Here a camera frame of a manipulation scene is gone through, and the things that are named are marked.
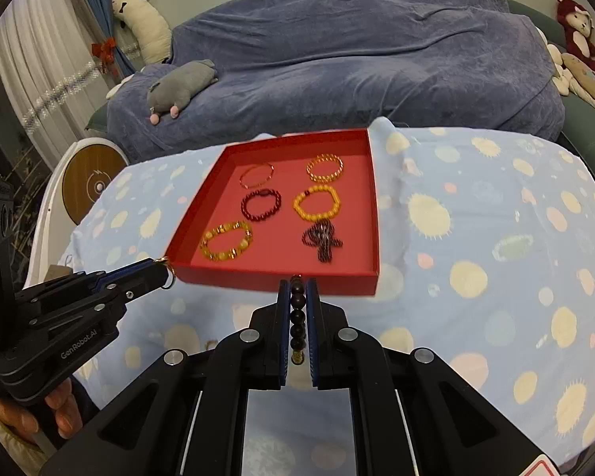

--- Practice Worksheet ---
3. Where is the beige cookie plush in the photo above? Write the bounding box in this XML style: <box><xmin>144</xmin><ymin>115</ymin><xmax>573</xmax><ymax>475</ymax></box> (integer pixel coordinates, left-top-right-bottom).
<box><xmin>561</xmin><ymin>52</ymin><xmax>595</xmax><ymax>114</ymax></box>

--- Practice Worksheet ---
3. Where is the thin gold bangle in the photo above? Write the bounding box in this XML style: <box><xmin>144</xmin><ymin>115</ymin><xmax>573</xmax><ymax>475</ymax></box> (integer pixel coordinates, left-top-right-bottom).
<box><xmin>239</xmin><ymin>163</ymin><xmax>275</xmax><ymax>189</ymax></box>

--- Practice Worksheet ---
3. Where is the white plush cow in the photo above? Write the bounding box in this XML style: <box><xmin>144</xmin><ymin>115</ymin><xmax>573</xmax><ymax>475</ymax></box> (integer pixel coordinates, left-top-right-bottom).
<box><xmin>111</xmin><ymin>0</ymin><xmax>173</xmax><ymax>65</ymax></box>

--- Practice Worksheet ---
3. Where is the yellow green bead bracelet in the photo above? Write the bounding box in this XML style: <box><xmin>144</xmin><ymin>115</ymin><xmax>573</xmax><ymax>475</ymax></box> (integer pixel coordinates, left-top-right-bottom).
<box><xmin>199</xmin><ymin>219</ymin><xmax>255</xmax><ymax>261</ymax></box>

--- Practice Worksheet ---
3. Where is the small white plush toy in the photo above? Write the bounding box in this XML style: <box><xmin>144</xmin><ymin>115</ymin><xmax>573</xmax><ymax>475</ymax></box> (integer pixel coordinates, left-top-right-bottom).
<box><xmin>545</xmin><ymin>42</ymin><xmax>573</xmax><ymax>97</ymax></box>

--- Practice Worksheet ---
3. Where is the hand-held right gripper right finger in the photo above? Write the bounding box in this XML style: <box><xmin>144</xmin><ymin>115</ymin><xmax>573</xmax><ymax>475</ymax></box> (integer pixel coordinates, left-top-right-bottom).
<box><xmin>305</xmin><ymin>278</ymin><xmax>551</xmax><ymax>476</ymax></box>

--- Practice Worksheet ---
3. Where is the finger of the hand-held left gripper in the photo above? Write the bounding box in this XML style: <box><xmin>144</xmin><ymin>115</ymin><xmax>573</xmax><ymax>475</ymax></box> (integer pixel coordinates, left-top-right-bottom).
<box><xmin>29</xmin><ymin>270</ymin><xmax>175</xmax><ymax>332</ymax></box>
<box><xmin>22</xmin><ymin>258</ymin><xmax>170</xmax><ymax>309</ymax></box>

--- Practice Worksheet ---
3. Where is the dark brown bead bracelet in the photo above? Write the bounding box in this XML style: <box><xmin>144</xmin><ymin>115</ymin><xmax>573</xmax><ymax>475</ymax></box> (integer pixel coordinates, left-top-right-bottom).
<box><xmin>288</xmin><ymin>275</ymin><xmax>308</xmax><ymax>364</ymax></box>

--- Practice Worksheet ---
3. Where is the blue curtain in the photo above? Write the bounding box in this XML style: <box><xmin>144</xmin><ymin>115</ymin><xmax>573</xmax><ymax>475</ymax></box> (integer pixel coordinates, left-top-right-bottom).
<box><xmin>74</xmin><ymin>0</ymin><xmax>144</xmax><ymax>75</ymax></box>

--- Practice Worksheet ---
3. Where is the red bow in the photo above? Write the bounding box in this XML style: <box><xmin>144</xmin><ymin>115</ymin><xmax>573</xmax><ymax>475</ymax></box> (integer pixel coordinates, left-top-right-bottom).
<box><xmin>92</xmin><ymin>37</ymin><xmax>117</xmax><ymax>63</ymax></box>

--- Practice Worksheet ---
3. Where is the red plush bear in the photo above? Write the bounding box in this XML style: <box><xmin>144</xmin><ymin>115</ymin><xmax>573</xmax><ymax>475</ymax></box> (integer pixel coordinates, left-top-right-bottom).
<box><xmin>555</xmin><ymin>0</ymin><xmax>595</xmax><ymax>75</ymax></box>

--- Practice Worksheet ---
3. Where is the white round device wooden face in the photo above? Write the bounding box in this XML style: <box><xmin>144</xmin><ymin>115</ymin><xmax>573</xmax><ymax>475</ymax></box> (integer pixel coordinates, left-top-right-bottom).
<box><xmin>30</xmin><ymin>137</ymin><xmax>130</xmax><ymax>283</ymax></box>

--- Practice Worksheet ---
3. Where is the dark red bead bracelet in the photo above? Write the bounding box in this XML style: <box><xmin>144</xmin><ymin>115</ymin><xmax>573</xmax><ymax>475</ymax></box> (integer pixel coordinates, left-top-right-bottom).
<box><xmin>241</xmin><ymin>188</ymin><xmax>282</xmax><ymax>221</ymax></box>

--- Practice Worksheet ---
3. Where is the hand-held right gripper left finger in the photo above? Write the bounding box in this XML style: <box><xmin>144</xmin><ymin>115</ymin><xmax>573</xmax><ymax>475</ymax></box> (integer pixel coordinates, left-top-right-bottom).
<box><xmin>40</xmin><ymin>279</ymin><xmax>292</xmax><ymax>476</ymax></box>

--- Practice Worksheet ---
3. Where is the gold ring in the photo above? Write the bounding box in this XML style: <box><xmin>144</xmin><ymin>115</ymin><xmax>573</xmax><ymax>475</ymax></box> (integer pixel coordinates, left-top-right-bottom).
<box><xmin>154</xmin><ymin>257</ymin><xmax>175</xmax><ymax>290</ymax></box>

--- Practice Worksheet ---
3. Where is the white curtain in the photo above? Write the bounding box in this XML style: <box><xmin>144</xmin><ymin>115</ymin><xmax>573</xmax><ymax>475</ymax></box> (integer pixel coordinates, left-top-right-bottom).
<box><xmin>0</xmin><ymin>0</ymin><xmax>115</xmax><ymax>159</ymax></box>

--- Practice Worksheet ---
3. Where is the gold chain bracelet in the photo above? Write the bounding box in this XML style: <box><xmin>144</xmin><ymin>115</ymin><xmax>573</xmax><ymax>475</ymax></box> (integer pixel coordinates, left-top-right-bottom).
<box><xmin>306</xmin><ymin>155</ymin><xmax>344</xmax><ymax>182</ymax></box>

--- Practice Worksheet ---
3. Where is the orange yellow bead bracelet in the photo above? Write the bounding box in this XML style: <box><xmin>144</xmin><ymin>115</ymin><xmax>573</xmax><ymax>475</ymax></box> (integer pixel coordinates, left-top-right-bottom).
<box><xmin>292</xmin><ymin>185</ymin><xmax>340</xmax><ymax>221</ymax></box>

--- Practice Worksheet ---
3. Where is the grey plush mouse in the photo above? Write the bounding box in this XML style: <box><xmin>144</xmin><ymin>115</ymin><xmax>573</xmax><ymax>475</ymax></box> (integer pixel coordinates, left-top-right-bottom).
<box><xmin>146</xmin><ymin>59</ymin><xmax>219</xmax><ymax>126</ymax></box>

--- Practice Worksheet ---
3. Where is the person's left hand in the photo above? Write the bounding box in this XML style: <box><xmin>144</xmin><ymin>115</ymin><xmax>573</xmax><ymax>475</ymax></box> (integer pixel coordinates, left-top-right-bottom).
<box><xmin>0</xmin><ymin>377</ymin><xmax>83</xmax><ymax>452</ymax></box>

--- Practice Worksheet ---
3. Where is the red cardboard box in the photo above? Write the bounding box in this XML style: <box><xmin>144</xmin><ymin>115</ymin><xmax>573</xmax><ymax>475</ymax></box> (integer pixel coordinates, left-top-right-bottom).
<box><xmin>165</xmin><ymin>129</ymin><xmax>382</xmax><ymax>297</ymax></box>

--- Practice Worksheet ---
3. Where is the purple bead bracelet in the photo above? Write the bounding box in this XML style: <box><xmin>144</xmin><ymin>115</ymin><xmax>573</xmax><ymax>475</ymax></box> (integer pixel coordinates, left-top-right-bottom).
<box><xmin>301</xmin><ymin>222</ymin><xmax>344</xmax><ymax>263</ymax></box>

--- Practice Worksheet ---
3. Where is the blue covered sofa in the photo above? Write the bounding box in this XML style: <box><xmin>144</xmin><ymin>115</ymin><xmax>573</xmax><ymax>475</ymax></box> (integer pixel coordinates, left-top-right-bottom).
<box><xmin>106</xmin><ymin>0</ymin><xmax>566</xmax><ymax>164</ymax></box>

